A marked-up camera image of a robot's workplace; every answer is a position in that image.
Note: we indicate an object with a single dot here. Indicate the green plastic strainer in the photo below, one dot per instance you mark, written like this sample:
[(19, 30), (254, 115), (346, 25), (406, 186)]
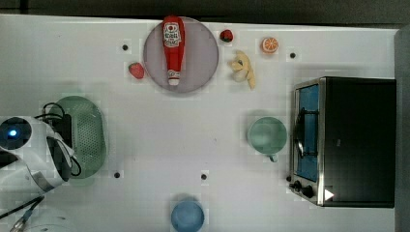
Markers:
[(88, 135)]

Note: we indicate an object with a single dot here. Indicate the red ketchup bottle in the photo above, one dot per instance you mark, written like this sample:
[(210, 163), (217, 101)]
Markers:
[(173, 41)]

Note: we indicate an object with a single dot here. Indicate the strawberry toy with leaves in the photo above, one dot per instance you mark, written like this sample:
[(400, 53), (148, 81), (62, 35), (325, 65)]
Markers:
[(226, 36)]

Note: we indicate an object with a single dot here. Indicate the green mug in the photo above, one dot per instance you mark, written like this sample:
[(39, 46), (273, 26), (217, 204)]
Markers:
[(267, 136)]

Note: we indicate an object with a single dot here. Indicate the red toy strawberry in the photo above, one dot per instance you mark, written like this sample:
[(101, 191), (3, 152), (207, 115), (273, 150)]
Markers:
[(136, 70)]

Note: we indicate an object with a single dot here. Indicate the orange slice toy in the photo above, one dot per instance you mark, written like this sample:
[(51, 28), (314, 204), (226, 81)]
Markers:
[(269, 45)]

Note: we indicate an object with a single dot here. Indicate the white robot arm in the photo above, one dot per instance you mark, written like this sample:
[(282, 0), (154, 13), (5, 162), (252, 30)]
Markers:
[(34, 160)]

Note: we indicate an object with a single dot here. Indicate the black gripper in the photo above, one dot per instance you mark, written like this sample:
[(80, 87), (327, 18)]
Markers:
[(63, 128)]

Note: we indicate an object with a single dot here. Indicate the grey round plate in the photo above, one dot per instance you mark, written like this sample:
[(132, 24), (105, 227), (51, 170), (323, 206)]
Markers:
[(200, 61)]

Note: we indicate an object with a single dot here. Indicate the black toaster oven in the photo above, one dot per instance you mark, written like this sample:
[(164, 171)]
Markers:
[(343, 142)]

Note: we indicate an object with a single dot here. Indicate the peeled toy banana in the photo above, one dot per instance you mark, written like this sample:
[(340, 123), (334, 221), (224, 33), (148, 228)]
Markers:
[(242, 69)]

